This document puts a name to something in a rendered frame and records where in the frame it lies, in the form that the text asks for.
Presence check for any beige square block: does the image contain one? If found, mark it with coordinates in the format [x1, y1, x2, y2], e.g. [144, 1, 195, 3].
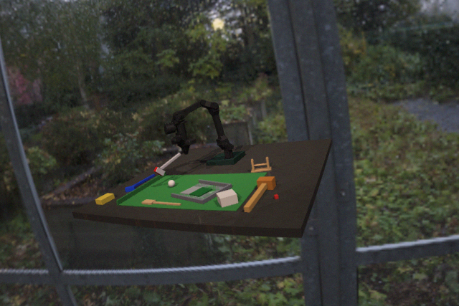
[216, 189, 238, 207]

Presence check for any yellow rectangular block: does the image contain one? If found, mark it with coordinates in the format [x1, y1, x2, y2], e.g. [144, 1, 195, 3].
[95, 193, 115, 205]

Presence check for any green putting mat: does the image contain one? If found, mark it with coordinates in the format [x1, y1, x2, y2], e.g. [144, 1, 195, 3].
[116, 173, 267, 211]

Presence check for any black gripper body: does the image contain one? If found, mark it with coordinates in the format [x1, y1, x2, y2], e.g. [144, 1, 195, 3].
[177, 130, 196, 145]

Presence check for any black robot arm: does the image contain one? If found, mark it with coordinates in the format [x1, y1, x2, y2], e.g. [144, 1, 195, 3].
[164, 100, 235, 159]

